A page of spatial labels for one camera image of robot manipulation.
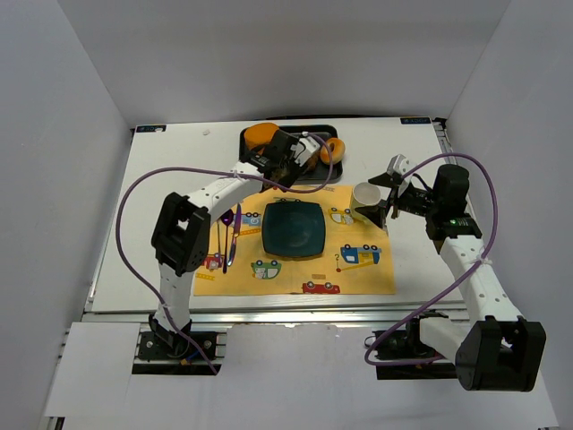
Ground purple iridescent knife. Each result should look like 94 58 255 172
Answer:
227 203 242 267

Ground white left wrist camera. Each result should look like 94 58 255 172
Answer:
294 132 321 167

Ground dark teal square plate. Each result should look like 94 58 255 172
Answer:
261 201 326 259

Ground blue sticker label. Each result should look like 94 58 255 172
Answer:
400 116 432 125
135 125 167 133

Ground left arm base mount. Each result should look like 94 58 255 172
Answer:
132 329 226 376

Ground aluminium table frame rail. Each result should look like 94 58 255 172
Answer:
81 303 469 326

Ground orange round cake loaf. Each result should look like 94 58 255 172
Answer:
243 122 279 151

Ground blue sticker label right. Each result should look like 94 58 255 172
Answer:
400 116 432 125

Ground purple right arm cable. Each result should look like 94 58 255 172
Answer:
364 153 499 369

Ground blue sticker label left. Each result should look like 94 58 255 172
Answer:
135 125 167 133

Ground purple iridescent spoon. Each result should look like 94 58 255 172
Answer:
221 209 235 274

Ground pale green mug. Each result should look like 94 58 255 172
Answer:
349 182 382 222

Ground yellow cartoon car placemat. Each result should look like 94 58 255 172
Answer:
193 185 396 297

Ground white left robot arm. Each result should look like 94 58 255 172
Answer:
150 130 321 355

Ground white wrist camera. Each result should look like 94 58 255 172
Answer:
387 154 409 177
294 132 321 167

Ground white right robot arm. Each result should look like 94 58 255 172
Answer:
359 164 546 392

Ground glazed bagel donut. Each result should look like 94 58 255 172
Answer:
320 137 346 165

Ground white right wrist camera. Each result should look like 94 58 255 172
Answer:
387 154 409 177

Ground metal tongs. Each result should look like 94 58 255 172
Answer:
263 162 310 191

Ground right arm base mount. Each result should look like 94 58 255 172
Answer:
372 311 457 381

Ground brown croissant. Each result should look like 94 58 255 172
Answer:
304 151 321 174

